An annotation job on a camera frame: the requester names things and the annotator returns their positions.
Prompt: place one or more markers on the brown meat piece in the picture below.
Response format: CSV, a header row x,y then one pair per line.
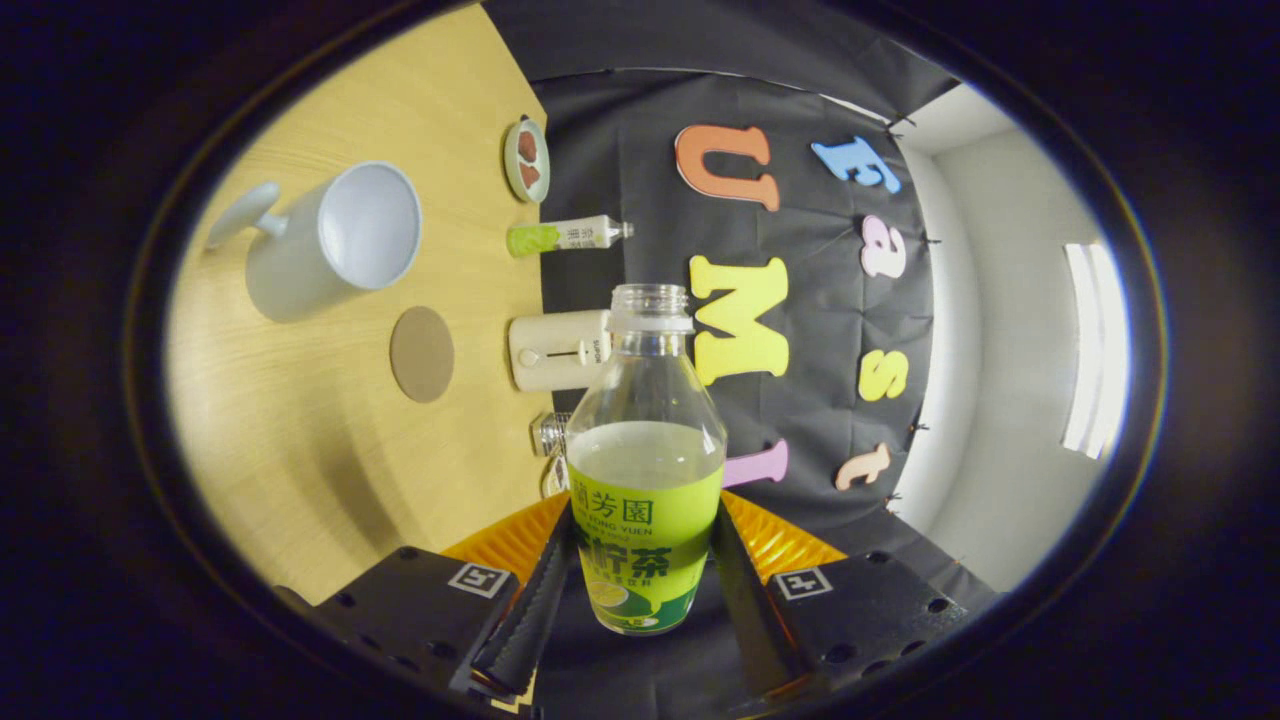
x,y
528,146
530,175

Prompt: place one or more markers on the white toaster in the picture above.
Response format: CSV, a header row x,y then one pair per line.
x,y
560,352

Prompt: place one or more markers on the white divided snack dish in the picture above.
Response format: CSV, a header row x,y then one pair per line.
x,y
553,477

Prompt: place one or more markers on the ceiling light panel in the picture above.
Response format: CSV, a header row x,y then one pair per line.
x,y
1095,350

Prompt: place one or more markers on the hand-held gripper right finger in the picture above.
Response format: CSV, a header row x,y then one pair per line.
x,y
745,610

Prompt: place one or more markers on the white cup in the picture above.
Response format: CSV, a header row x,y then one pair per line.
x,y
300,270

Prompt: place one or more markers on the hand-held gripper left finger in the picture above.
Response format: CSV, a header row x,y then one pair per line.
x,y
535,620

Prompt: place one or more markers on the green label juice bottle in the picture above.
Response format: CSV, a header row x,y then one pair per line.
x,y
645,540

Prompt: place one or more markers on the wooden table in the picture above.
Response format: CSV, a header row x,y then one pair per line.
x,y
300,450

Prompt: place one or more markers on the pale green small plate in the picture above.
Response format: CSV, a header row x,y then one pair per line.
x,y
512,160

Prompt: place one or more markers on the round brown coaster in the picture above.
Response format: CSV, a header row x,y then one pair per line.
x,y
422,354

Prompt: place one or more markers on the small white label bottle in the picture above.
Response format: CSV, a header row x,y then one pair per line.
x,y
570,237

